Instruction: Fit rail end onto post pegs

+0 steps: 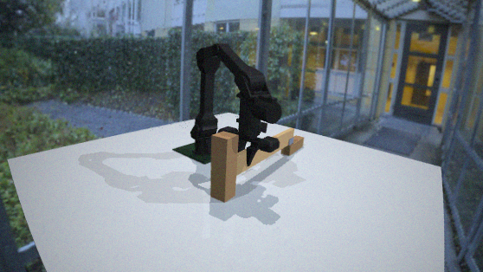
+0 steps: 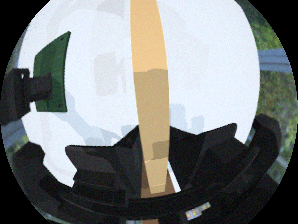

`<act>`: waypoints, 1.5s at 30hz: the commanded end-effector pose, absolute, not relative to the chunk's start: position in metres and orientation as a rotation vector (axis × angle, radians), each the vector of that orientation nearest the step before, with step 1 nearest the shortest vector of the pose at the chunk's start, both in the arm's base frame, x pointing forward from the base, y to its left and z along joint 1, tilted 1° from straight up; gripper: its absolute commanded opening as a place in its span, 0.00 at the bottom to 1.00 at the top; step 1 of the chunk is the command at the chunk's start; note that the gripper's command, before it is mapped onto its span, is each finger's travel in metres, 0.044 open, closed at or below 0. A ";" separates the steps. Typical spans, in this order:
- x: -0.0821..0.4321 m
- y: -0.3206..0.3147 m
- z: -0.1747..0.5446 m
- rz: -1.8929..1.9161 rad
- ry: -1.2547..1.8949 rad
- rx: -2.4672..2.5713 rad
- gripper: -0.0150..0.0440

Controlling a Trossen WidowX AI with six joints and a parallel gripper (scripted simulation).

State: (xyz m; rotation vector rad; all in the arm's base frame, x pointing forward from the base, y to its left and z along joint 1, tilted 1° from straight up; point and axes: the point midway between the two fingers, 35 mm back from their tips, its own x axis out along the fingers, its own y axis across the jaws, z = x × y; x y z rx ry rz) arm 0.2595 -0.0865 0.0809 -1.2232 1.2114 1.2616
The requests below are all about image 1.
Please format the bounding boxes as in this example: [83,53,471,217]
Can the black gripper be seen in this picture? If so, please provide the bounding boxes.
[217,114,280,166]

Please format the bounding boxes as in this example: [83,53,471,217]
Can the long wooden rail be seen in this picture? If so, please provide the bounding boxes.
[236,127,294,176]

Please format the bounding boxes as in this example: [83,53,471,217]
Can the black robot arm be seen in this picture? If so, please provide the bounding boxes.
[190,43,282,156]

